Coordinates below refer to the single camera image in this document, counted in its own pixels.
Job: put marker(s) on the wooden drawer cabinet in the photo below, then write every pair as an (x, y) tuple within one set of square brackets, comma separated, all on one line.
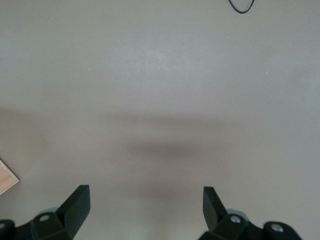
[(6, 178)]

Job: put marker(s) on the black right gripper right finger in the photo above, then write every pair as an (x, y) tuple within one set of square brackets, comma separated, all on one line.
[(212, 212)]

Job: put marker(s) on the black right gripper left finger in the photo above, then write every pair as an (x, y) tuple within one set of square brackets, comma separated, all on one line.
[(72, 212)]

